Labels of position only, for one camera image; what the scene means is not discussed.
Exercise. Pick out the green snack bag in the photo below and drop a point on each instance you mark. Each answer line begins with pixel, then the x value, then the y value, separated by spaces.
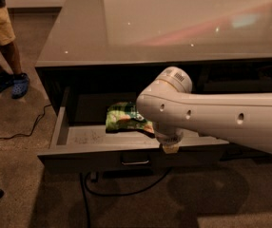
pixel 125 116

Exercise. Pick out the dark drawer cabinet glossy top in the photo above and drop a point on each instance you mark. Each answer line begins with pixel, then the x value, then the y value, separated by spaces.
pixel 105 46

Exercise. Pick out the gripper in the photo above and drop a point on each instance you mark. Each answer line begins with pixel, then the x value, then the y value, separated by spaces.
pixel 169 139

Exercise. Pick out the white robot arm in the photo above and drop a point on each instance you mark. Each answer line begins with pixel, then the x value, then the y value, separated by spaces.
pixel 169 103

